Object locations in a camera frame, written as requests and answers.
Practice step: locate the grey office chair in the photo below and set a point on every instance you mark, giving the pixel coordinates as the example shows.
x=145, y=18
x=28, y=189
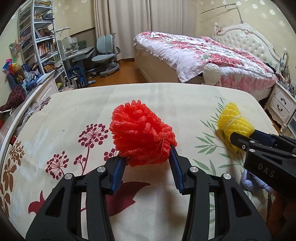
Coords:
x=107, y=55

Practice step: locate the plastic drawer unit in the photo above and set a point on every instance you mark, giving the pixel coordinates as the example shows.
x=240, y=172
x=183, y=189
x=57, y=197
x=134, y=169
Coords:
x=290, y=129

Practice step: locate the floral leaf bedsheet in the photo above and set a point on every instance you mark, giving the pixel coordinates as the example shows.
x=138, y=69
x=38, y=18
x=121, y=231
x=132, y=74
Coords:
x=79, y=130

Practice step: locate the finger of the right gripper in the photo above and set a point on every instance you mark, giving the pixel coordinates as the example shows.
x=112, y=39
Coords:
x=249, y=143
x=271, y=139

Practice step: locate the grey desk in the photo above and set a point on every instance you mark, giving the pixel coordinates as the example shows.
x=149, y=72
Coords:
x=77, y=58

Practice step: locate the white bookshelf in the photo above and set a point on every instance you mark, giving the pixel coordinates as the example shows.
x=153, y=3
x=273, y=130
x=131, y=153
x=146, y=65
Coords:
x=39, y=50

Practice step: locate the beige curtains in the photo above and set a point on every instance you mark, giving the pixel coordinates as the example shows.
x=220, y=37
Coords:
x=126, y=19

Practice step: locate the red foam net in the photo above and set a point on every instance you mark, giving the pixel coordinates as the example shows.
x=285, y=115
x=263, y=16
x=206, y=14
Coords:
x=140, y=136

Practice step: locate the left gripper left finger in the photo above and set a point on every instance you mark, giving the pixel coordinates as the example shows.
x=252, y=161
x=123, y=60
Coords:
x=59, y=218

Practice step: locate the yellow foam net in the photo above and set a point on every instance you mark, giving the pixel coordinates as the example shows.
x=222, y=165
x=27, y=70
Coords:
x=231, y=121

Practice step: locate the white tufted headboard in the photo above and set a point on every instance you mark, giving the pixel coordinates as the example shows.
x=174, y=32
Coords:
x=244, y=36

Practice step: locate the white round bedpost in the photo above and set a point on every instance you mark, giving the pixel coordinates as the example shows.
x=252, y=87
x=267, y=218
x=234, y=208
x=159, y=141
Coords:
x=212, y=74

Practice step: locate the bed with pink floral quilt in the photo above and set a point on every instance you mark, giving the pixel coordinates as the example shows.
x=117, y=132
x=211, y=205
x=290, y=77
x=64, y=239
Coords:
x=163, y=57

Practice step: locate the white nightstand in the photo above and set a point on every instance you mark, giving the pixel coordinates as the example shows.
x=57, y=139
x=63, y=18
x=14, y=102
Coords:
x=280, y=105

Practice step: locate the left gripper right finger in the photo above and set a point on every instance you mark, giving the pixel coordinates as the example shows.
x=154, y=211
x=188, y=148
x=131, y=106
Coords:
x=236, y=217

